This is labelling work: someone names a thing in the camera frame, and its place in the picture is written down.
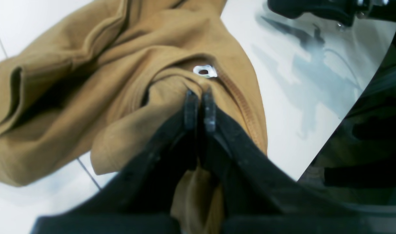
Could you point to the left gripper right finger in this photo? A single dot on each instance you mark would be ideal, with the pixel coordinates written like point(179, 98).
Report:
point(258, 197)

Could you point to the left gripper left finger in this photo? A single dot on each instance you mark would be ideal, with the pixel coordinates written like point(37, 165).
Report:
point(138, 199)

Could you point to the white garment label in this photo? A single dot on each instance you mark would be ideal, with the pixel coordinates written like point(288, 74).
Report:
point(206, 71)

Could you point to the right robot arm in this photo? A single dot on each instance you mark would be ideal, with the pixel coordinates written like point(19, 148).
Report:
point(342, 11)

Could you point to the tan brown t-shirt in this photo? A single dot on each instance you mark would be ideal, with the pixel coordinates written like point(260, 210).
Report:
point(107, 76)

